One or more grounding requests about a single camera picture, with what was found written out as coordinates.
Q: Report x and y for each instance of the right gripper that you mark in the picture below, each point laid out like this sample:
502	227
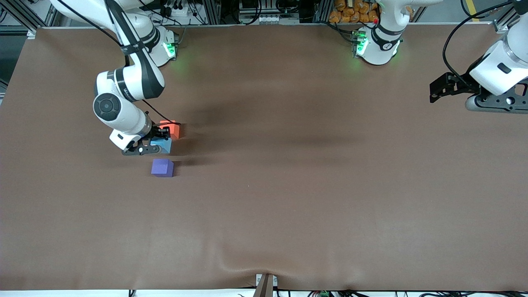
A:
158	132

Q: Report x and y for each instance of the orange packets pile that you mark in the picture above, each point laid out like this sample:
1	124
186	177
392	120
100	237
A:
350	12

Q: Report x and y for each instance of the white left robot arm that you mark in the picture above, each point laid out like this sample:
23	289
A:
381	51

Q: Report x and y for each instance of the green terminal connector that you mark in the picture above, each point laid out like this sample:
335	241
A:
324	294

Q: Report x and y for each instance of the aluminium frame profile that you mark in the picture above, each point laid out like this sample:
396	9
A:
24	12
505	22

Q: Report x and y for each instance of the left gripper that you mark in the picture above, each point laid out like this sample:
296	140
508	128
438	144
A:
460	83

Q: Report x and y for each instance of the light blue cube block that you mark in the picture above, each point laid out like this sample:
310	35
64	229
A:
161	146

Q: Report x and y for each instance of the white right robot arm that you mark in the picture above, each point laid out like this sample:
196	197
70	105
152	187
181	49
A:
126	120

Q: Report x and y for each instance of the purple cube block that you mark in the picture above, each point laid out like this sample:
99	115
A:
162	168

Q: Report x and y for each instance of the white terminal block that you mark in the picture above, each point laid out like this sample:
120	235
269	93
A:
270	19

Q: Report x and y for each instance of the white power strip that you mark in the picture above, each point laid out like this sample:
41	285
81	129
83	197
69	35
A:
179	8

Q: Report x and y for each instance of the brown table mat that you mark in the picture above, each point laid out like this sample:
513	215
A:
288	198

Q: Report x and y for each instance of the orange cube block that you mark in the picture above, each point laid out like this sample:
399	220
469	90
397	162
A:
175	130

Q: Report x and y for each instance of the metal table edge bracket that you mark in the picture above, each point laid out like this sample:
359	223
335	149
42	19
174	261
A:
266	285

